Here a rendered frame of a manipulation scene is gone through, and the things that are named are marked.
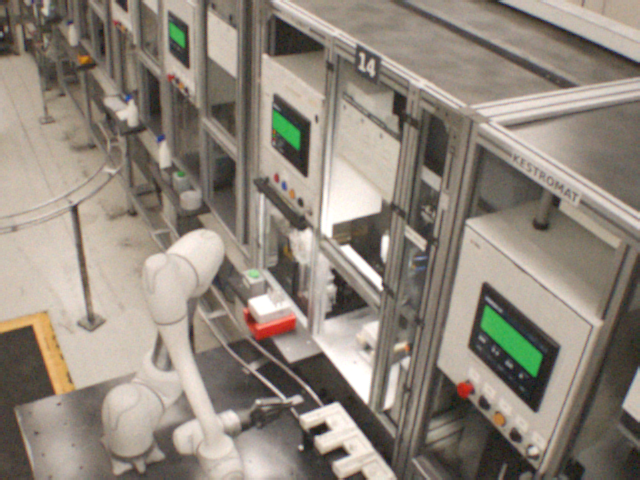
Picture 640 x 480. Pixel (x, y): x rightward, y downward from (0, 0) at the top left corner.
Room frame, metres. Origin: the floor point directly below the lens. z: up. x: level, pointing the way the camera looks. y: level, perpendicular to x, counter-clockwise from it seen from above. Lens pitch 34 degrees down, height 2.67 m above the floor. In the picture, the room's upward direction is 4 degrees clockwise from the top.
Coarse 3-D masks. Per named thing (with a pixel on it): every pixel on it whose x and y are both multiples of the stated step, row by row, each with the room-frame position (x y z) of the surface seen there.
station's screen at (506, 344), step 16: (496, 304) 1.27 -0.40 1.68; (480, 320) 1.30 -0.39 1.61; (496, 320) 1.26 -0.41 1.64; (512, 320) 1.22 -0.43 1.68; (480, 336) 1.29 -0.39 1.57; (496, 336) 1.25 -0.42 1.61; (512, 336) 1.21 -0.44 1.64; (528, 336) 1.18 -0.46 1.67; (480, 352) 1.28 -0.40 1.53; (496, 352) 1.24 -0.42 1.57; (512, 352) 1.20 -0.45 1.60; (528, 352) 1.17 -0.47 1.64; (544, 352) 1.13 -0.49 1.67; (496, 368) 1.23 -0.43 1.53; (512, 368) 1.19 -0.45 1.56; (528, 368) 1.16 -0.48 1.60; (512, 384) 1.18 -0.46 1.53; (528, 384) 1.14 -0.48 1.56; (528, 400) 1.13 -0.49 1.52
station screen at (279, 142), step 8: (272, 104) 2.25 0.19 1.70; (272, 112) 2.24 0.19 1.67; (280, 112) 2.19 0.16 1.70; (272, 120) 2.24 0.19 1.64; (288, 120) 2.15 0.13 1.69; (272, 128) 2.24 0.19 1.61; (296, 128) 2.09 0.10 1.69; (272, 136) 2.24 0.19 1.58; (280, 136) 2.19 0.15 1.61; (272, 144) 2.24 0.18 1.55; (280, 144) 2.19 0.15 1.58; (288, 144) 2.14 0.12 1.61; (280, 152) 2.18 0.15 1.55; (288, 152) 2.14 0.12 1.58; (296, 152) 2.09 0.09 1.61; (288, 160) 2.14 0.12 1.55; (296, 160) 2.09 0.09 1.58; (296, 168) 2.08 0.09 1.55
